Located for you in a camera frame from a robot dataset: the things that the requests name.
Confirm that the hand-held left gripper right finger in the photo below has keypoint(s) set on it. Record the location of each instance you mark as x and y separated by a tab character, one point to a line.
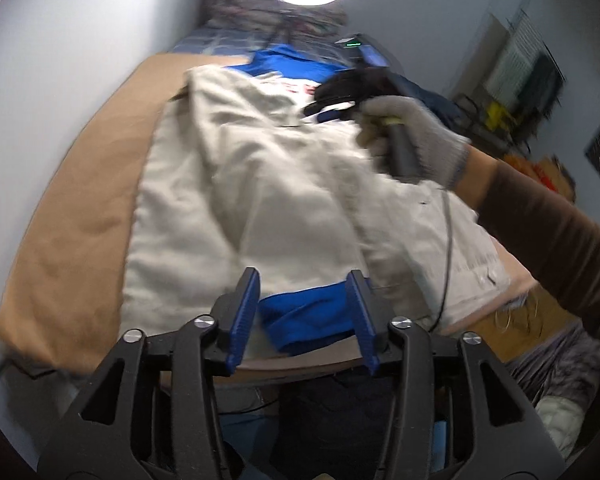
362	320

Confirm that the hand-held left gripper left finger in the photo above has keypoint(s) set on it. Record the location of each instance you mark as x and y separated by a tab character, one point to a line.
242	312

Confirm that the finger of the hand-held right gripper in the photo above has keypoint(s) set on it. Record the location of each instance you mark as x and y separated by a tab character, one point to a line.
330	112

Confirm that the white and blue jacket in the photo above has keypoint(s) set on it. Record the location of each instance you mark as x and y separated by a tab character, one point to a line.
255	185

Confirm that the person's right forearm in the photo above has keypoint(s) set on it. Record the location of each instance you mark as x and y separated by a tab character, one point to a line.
545	230

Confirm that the black clothes rack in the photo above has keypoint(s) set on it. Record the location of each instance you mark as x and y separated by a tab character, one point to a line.
480	110

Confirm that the dark hanging clothes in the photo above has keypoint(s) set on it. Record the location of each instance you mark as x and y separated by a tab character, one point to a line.
545	85

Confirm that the person's right hand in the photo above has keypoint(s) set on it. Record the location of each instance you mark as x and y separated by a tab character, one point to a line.
435	145

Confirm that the folded floral quilt stack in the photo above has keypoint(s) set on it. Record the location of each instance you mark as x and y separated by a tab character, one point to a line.
250	10

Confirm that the blue patterned mat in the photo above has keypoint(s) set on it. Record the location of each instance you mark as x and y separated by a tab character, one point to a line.
215	45

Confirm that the striped towel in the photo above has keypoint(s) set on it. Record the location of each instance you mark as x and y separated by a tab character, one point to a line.
510	70

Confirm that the tan blanket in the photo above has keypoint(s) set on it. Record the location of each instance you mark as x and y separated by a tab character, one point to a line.
80	210

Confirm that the grey fuzzy cloth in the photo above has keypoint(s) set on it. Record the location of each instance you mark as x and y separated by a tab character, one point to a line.
555	360

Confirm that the white quilted cloth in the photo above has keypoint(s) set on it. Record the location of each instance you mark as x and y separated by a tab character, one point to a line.
560	422

